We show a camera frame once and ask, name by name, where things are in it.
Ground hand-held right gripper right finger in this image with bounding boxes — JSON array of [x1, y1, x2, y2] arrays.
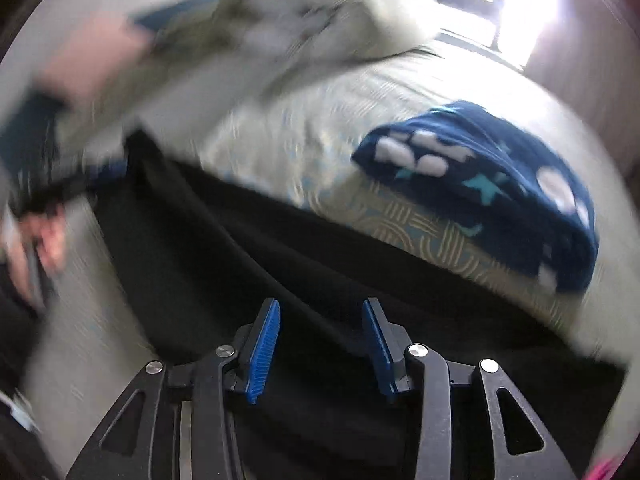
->
[[361, 297, 578, 480]]

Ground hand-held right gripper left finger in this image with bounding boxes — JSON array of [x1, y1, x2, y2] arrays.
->
[[65, 297, 282, 480]]

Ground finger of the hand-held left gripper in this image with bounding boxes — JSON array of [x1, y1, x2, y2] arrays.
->
[[85, 156, 132, 192]]

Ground black pants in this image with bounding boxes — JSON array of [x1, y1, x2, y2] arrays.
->
[[95, 130, 628, 480]]

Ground person's left hand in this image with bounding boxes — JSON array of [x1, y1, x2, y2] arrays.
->
[[7, 209, 68, 301]]

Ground pink and blue cloth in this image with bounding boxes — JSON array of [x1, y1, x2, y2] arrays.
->
[[0, 0, 231, 176]]

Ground navy printed fleece cloth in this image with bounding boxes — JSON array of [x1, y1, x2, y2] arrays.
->
[[351, 101, 600, 293]]

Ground bed with patterned bedspread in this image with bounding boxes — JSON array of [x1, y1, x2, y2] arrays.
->
[[0, 0, 640, 480]]

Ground pink garment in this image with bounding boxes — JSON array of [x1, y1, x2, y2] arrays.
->
[[585, 455, 626, 480]]

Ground cream pillow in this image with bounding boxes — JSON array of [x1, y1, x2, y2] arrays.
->
[[130, 0, 441, 111]]

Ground beige curtain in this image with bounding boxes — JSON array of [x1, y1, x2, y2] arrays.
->
[[520, 0, 640, 126]]

